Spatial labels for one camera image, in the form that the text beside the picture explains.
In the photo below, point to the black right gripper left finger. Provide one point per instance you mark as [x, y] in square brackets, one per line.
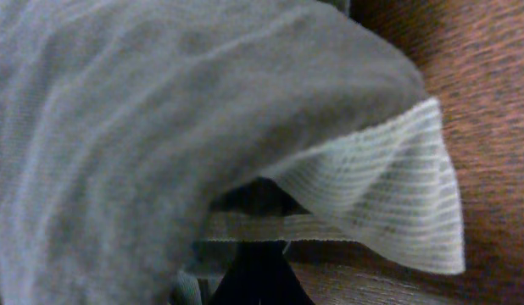
[239, 286]

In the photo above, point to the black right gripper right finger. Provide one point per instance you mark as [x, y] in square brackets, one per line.
[278, 283]

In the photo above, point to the grey shorts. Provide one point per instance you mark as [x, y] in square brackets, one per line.
[138, 138]

